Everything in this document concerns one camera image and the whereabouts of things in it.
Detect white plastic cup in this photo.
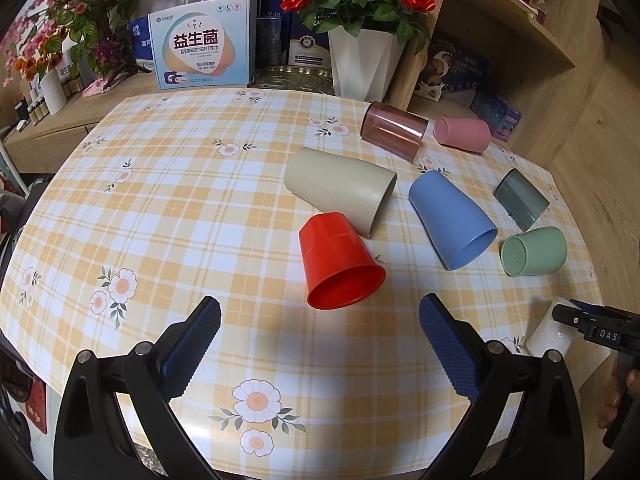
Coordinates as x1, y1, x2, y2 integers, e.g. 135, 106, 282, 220
525, 297, 577, 358

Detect green plastic cup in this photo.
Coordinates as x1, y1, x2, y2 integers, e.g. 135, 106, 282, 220
500, 226, 567, 276

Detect dark teal transparent cup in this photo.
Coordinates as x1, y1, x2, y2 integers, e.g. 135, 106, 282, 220
494, 168, 550, 232

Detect blue plastic cup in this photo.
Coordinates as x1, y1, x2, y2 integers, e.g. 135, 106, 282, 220
409, 170, 498, 271

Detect pink plastic cup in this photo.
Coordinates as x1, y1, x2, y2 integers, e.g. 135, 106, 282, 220
434, 116, 491, 154

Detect red plastic cup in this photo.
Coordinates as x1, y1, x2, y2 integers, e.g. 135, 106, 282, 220
298, 211, 386, 310

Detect beige plastic cup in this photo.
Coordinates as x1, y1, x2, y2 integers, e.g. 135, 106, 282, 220
284, 148, 397, 237

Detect brown transparent cup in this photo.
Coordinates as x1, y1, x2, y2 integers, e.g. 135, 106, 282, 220
360, 102, 428, 162

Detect person's right hand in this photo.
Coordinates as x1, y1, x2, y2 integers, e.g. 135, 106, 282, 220
597, 367, 639, 429

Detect purple small box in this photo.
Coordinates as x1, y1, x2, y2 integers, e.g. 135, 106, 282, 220
471, 92, 522, 142

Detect low wooden side cabinet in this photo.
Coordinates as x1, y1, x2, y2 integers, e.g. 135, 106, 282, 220
3, 74, 158, 174

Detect wooden shelf unit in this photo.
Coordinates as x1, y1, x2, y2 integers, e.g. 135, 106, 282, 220
387, 0, 609, 156

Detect black cookie box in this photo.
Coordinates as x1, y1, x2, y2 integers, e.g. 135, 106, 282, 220
413, 39, 488, 106

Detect green gold tray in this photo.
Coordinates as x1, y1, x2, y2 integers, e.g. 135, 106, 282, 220
248, 65, 334, 96

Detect red roses in white pot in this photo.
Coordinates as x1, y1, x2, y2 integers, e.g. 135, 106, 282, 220
280, 0, 436, 102

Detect light blue probiotic box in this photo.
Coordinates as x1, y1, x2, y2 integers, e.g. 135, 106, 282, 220
148, 0, 257, 90

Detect blue box behind roses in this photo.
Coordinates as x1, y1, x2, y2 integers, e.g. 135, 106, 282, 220
288, 14, 331, 70

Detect pink blossom flower arrangement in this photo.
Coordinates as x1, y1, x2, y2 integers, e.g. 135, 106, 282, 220
1, 0, 147, 91

